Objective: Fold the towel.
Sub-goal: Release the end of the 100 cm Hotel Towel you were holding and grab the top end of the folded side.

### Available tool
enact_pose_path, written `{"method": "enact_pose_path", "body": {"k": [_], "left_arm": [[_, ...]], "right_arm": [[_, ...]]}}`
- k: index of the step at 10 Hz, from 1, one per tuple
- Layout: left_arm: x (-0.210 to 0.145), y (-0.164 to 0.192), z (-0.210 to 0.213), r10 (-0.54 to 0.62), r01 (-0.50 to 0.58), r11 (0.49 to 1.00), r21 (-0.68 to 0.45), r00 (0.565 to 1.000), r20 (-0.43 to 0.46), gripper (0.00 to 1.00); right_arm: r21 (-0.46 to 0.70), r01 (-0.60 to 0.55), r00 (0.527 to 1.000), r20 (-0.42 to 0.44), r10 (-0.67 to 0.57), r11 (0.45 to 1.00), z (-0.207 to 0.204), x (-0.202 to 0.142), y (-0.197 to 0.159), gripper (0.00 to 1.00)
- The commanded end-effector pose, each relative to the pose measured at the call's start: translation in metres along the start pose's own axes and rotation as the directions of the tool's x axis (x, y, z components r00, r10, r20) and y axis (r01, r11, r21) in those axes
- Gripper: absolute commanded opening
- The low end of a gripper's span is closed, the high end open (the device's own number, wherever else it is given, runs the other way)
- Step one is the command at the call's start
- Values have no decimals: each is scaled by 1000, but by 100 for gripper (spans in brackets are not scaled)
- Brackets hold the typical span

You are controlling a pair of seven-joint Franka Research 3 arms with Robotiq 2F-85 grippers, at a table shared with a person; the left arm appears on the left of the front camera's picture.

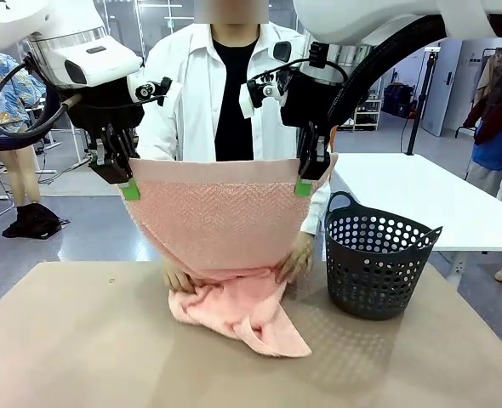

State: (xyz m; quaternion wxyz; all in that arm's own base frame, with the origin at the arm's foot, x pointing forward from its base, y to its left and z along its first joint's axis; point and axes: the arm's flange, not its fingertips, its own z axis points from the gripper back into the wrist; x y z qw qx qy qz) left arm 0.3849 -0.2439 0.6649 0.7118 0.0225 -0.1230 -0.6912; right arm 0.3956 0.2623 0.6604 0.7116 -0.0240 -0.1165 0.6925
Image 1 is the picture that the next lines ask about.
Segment thick black arm hose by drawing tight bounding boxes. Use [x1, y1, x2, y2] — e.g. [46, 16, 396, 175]
[0, 53, 84, 150]
[327, 13, 502, 128]

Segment black suitcase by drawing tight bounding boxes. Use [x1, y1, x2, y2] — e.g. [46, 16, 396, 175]
[382, 82, 418, 119]

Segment person in white shirt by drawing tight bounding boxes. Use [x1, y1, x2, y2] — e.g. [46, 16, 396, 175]
[135, 0, 334, 239]

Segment person's left forearm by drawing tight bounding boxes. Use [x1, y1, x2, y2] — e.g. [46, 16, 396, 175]
[302, 169, 334, 237]

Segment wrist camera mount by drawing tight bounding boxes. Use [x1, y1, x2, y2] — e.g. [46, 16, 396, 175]
[127, 76, 174, 104]
[240, 70, 295, 120]

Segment grey door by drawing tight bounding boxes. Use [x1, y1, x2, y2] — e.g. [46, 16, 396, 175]
[420, 40, 465, 137]

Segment person's left hand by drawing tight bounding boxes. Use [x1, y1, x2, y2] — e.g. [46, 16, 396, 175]
[275, 232, 316, 285]

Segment wooden shoe shelf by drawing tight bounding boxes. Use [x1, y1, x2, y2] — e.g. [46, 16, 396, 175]
[347, 98, 382, 131]

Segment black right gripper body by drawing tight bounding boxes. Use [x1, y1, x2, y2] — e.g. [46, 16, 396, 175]
[279, 70, 350, 128]

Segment person's right hand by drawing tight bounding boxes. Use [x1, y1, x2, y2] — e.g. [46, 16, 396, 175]
[162, 258, 192, 293]

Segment black clothes heap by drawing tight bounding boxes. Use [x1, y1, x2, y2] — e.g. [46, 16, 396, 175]
[2, 202, 63, 240]

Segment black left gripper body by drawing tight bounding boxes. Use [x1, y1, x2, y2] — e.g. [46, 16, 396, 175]
[70, 84, 145, 133]

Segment white table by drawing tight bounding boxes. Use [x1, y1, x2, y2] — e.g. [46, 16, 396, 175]
[329, 151, 502, 294]

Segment pink towel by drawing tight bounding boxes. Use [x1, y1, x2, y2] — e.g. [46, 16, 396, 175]
[123, 153, 339, 359]

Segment blue hanging garment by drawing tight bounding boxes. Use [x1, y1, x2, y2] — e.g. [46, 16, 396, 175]
[471, 125, 502, 171]

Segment thick black right arm hose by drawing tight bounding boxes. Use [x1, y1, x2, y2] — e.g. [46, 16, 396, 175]
[327, 13, 502, 128]

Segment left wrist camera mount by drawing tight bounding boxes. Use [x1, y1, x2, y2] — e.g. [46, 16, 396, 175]
[127, 76, 174, 104]

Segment tall black tripod stand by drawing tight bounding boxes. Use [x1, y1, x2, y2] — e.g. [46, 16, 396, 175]
[405, 45, 442, 156]

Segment black clothes rack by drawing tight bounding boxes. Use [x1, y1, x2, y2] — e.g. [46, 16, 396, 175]
[454, 40, 502, 139]

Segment beige hanging coat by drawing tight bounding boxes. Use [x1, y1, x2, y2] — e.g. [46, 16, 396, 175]
[474, 53, 502, 112]

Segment thin black right gripper cable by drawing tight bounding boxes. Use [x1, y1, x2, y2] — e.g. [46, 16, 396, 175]
[248, 57, 350, 86]

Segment thick black left arm hose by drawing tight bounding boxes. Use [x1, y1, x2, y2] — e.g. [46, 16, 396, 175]
[0, 53, 84, 150]

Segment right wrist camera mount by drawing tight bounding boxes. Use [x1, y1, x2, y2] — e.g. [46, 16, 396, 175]
[240, 70, 295, 120]

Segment mannequin in floral shirt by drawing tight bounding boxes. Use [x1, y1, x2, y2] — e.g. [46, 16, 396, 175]
[0, 50, 48, 205]

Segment black perforated laundry basket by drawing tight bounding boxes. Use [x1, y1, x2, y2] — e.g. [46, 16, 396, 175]
[323, 190, 443, 321]

